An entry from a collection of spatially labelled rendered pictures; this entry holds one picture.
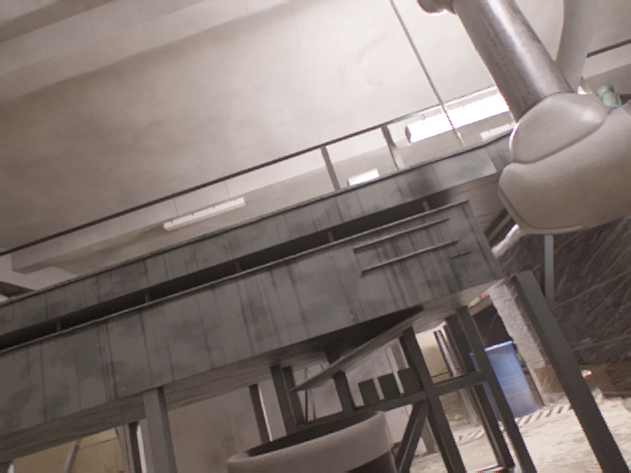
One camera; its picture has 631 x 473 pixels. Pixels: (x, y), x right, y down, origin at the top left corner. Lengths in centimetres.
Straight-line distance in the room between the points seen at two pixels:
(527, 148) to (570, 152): 7
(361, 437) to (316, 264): 43
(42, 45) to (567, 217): 501
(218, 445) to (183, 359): 286
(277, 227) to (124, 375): 56
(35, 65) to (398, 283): 461
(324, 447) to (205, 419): 310
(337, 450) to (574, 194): 65
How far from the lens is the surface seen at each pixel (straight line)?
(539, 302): 118
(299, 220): 114
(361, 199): 115
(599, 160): 76
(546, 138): 79
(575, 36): 113
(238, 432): 394
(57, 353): 137
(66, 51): 507
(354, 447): 99
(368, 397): 150
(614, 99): 595
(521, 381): 440
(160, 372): 120
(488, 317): 579
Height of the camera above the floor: 68
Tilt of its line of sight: 19 degrees up
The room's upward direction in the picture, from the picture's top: 17 degrees counter-clockwise
